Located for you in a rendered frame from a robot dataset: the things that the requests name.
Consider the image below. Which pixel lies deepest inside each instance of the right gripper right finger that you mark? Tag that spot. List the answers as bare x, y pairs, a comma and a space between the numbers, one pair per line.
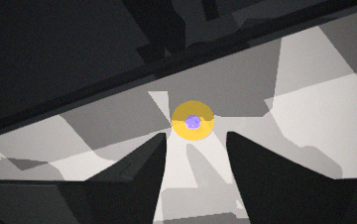
276, 190

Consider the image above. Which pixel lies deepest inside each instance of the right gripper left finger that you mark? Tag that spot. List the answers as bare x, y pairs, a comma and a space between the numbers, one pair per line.
125, 193

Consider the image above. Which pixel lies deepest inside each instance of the small purple cylinder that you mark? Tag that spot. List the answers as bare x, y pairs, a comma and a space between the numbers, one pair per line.
192, 120

